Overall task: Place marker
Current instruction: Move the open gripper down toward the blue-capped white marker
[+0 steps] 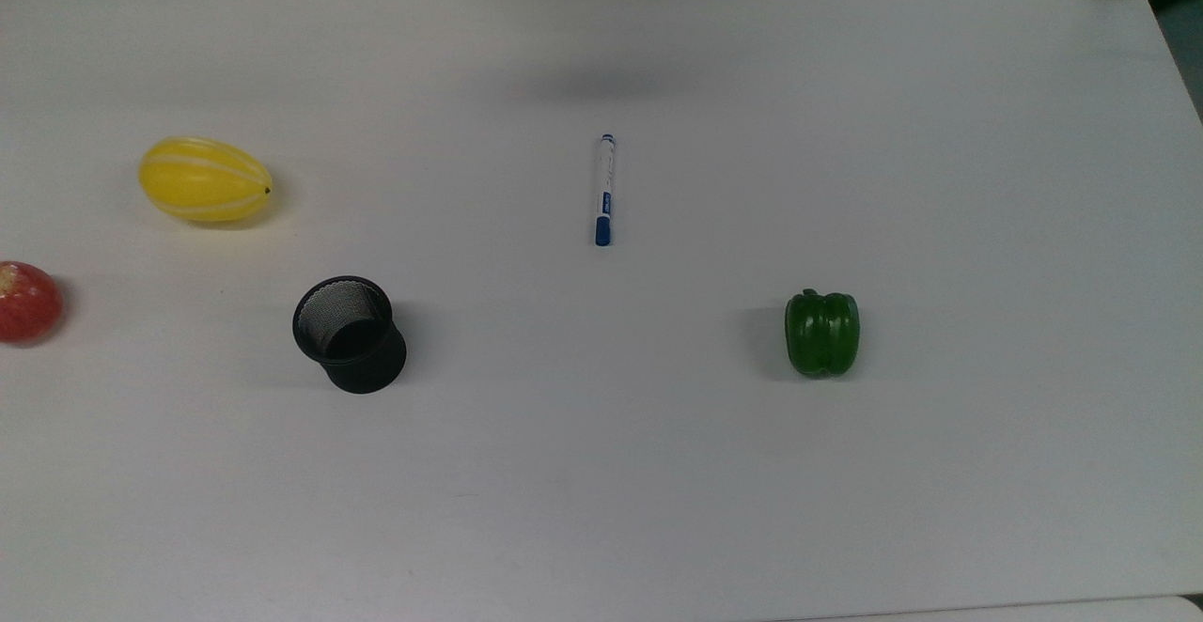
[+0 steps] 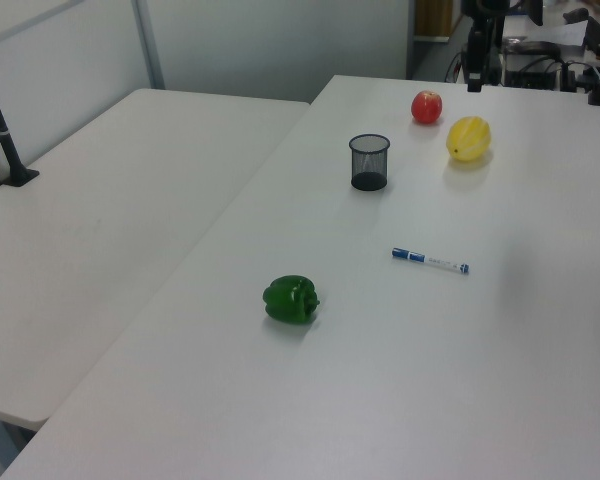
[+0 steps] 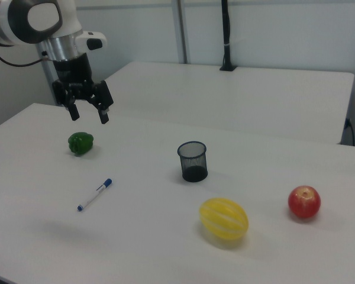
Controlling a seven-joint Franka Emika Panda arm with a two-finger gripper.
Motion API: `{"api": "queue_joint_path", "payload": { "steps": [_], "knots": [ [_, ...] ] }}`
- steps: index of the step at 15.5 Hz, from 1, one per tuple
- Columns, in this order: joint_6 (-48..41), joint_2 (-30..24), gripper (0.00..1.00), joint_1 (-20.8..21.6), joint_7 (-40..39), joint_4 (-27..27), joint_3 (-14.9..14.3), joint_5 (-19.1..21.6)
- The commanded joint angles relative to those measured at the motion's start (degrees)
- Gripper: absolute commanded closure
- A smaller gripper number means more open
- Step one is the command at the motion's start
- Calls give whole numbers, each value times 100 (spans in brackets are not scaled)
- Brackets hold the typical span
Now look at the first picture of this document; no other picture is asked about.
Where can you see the blue white whiteboard marker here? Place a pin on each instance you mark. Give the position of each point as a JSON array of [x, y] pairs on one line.
[[603, 192]]

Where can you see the green bell pepper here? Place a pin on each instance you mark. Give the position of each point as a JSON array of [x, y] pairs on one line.
[[822, 334]]

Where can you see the black mesh pen cup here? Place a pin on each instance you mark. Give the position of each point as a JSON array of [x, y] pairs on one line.
[[357, 340]]

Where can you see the yellow striped melon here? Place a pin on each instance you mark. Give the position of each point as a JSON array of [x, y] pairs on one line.
[[204, 179]]

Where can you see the red apple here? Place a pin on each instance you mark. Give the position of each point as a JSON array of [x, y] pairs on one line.
[[26, 303]]

